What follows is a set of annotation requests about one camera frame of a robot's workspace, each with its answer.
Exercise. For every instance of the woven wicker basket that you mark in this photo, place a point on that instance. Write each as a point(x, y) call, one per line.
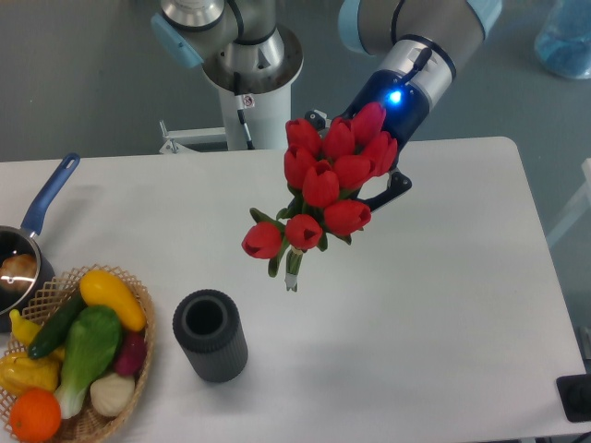
point(88, 425)

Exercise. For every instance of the blue handled saucepan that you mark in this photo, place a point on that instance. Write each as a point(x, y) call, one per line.
point(23, 240)

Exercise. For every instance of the brown bread roll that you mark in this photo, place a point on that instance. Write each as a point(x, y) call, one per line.
point(18, 273)

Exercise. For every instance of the yellow bell pepper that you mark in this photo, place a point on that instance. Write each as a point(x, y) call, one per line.
point(19, 373)

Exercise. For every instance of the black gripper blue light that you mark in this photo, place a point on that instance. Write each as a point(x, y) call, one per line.
point(406, 108)

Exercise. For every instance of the yellow banana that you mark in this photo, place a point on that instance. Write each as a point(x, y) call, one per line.
point(24, 331)

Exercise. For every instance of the black device at table edge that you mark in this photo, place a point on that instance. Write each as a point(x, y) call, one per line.
point(574, 392)

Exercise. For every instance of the green bok choy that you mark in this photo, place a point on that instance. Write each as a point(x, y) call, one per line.
point(91, 343)

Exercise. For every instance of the blue glass flask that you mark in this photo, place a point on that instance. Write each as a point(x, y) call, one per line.
point(563, 44)

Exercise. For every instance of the dark grey ribbed vase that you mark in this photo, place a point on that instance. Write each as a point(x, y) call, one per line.
point(208, 327)

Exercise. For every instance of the white furniture frame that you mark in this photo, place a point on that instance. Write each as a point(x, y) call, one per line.
point(577, 205)

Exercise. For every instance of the dark green cucumber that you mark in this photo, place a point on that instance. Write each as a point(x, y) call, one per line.
point(53, 333)

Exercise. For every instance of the orange fruit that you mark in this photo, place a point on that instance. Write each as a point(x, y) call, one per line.
point(35, 416)

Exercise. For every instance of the yellow squash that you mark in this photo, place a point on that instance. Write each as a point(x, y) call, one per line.
point(99, 287)

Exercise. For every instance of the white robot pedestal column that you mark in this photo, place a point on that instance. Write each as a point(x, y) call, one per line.
point(265, 115)

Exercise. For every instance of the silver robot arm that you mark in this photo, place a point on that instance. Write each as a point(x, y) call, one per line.
point(252, 60)

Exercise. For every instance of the white garlic bulb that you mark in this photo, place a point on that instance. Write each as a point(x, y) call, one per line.
point(110, 395)

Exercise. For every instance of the red tulip bouquet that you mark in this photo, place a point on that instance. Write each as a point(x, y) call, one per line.
point(324, 173)

